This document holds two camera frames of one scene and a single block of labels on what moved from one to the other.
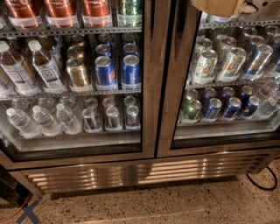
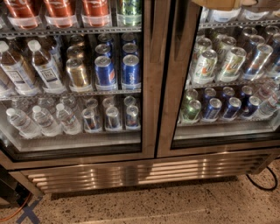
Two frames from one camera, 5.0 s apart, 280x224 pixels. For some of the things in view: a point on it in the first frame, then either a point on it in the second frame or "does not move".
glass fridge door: [221, 84] does not move
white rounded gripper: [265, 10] to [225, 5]
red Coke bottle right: [97, 13] does not move
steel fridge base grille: [48, 181] does not move
